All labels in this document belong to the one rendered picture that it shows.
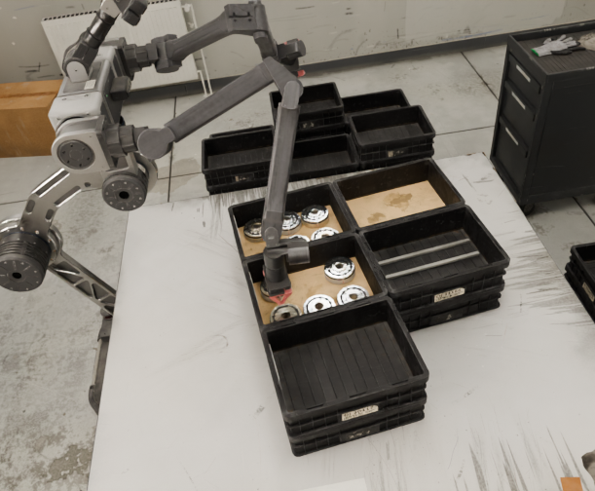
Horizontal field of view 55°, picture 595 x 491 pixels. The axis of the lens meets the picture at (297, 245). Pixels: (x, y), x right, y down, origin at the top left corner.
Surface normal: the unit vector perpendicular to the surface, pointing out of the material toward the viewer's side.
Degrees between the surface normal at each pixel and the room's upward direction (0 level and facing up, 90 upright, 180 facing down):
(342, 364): 0
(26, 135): 90
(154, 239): 0
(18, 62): 90
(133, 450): 0
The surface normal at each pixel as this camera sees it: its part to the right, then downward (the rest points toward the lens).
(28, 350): -0.11, -0.72
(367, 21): 0.12, 0.68
